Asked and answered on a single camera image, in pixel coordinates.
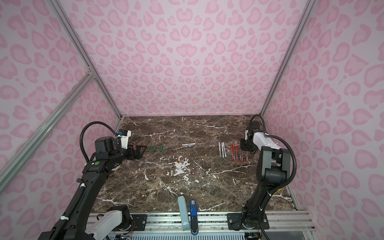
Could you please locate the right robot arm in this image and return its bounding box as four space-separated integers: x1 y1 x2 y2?
240 120 297 229

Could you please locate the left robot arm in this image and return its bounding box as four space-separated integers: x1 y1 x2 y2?
39 137 147 240

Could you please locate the blue black tool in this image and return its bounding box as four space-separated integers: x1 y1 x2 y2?
190 200 199 236

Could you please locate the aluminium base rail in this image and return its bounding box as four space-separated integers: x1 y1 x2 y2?
107 211 319 240

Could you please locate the light blue box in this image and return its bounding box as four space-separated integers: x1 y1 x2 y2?
178 196 191 231

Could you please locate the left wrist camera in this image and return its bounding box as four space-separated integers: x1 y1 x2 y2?
118 129 132 149

